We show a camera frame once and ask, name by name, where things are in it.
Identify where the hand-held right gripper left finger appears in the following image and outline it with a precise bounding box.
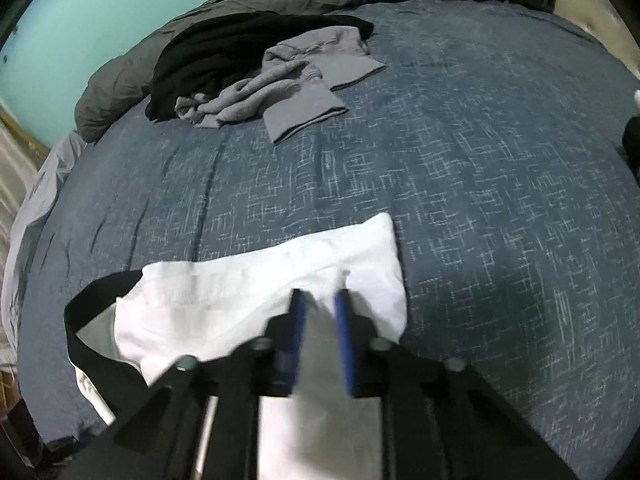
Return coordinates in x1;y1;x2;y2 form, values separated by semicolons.
57;287;307;480

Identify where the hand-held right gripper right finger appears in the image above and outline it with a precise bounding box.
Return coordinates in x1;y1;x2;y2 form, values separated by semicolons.
334;287;581;480

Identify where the white shirt with black collar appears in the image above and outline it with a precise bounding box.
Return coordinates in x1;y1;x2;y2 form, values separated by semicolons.
65;212;408;480

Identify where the pile of folded light clothes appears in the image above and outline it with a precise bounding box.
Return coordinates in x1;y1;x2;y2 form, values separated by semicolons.
620;87;640;181

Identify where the blue patterned bedspread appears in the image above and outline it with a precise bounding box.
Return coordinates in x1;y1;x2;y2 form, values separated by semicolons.
17;0;640;480

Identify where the grey garment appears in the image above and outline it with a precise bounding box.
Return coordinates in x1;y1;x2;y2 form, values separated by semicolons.
175;27;388;145

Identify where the black garment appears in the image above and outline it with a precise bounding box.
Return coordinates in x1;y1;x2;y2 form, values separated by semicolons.
145;10;375;123

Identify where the pale grey bed sheet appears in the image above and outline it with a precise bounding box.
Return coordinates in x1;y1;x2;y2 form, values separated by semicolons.
0;130;88;351

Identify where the pale curtain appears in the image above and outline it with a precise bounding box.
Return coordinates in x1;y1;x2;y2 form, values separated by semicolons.
0;120;38;231

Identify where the wooden trim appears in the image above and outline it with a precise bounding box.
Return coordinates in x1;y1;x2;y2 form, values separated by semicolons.
0;102;51;161

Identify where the cream tufted headboard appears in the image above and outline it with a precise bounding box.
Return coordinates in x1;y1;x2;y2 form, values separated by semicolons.
542;0;640;81

